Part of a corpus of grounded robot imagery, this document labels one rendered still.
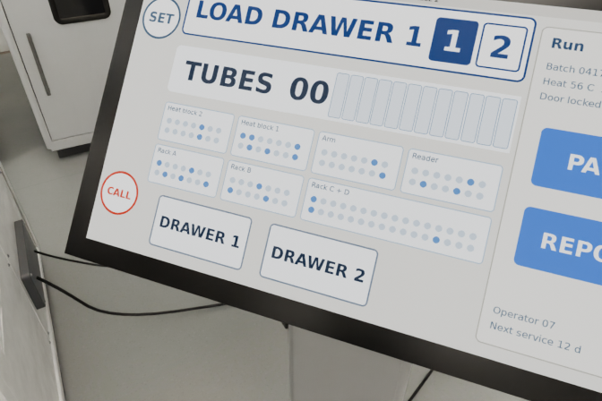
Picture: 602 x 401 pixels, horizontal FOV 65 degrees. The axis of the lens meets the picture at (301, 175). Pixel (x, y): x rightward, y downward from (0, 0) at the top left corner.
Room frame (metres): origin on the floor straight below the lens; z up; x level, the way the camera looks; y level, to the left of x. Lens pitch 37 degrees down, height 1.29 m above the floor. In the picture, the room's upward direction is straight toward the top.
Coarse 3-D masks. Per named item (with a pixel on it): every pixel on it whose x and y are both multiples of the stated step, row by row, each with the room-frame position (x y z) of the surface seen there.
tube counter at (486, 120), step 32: (288, 96) 0.37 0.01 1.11; (320, 96) 0.36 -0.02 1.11; (352, 96) 0.36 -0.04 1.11; (384, 96) 0.35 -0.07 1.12; (416, 96) 0.34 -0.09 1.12; (448, 96) 0.34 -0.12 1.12; (480, 96) 0.33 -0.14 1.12; (512, 96) 0.33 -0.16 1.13; (384, 128) 0.33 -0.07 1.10; (416, 128) 0.33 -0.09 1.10; (448, 128) 0.32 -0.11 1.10; (480, 128) 0.32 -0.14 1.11; (512, 128) 0.31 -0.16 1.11
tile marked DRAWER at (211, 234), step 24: (168, 216) 0.32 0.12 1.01; (192, 216) 0.32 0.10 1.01; (216, 216) 0.31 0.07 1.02; (240, 216) 0.31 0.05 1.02; (168, 240) 0.31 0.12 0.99; (192, 240) 0.30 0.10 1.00; (216, 240) 0.30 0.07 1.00; (240, 240) 0.30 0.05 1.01; (216, 264) 0.29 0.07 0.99; (240, 264) 0.28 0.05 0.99
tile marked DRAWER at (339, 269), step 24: (288, 240) 0.29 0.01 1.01; (312, 240) 0.28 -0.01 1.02; (336, 240) 0.28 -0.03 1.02; (264, 264) 0.28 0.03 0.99; (288, 264) 0.27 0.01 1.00; (312, 264) 0.27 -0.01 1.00; (336, 264) 0.27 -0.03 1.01; (360, 264) 0.26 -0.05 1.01; (312, 288) 0.26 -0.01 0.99; (336, 288) 0.25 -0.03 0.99; (360, 288) 0.25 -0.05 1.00
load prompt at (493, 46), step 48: (192, 0) 0.45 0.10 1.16; (240, 0) 0.44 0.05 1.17; (288, 0) 0.43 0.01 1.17; (336, 0) 0.41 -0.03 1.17; (288, 48) 0.40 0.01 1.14; (336, 48) 0.39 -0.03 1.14; (384, 48) 0.38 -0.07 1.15; (432, 48) 0.37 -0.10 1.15; (480, 48) 0.36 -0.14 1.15; (528, 48) 0.35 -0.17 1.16
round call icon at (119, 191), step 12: (108, 168) 0.37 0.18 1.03; (108, 180) 0.36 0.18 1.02; (120, 180) 0.36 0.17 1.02; (132, 180) 0.35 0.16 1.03; (108, 192) 0.35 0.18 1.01; (120, 192) 0.35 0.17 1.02; (132, 192) 0.34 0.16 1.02; (96, 204) 0.35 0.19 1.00; (108, 204) 0.34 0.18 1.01; (120, 204) 0.34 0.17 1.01; (132, 204) 0.34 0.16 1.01; (120, 216) 0.33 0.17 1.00; (132, 216) 0.33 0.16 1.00
